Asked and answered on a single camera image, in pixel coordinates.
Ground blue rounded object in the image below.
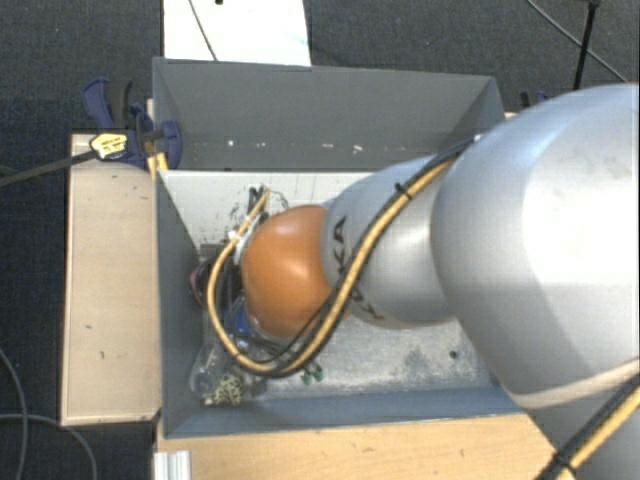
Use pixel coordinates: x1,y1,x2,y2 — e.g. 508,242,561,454
224,298,253,340

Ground spotted toy animal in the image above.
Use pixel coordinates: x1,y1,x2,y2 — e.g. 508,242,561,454
205,371,247,408

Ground clear glass cup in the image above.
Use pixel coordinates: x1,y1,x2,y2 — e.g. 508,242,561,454
188,341,227,405

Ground dark red-brown round object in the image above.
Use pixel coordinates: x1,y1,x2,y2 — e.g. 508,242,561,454
188,261,216,311

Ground pale wood flat board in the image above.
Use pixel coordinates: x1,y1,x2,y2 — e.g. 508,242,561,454
59,132,164,427

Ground grey metal bin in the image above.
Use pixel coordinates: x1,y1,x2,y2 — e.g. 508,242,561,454
151,56,507,440

